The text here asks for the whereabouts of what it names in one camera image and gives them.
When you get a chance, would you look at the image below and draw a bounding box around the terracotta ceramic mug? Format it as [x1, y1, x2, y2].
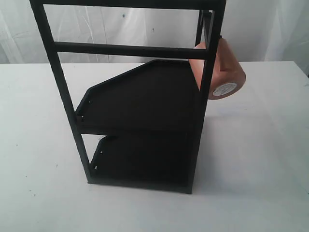
[187, 38, 247, 101]

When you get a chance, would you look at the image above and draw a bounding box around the black two-tier metal rack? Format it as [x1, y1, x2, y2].
[30, 0, 226, 194]

